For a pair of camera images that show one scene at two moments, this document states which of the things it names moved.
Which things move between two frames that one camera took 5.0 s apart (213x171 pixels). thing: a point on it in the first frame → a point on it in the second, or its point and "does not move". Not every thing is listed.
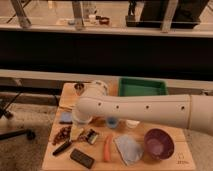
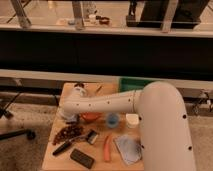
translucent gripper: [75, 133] → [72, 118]
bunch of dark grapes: [62, 134] does not move
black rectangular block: [82, 158] does not move
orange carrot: [107, 148] does not move
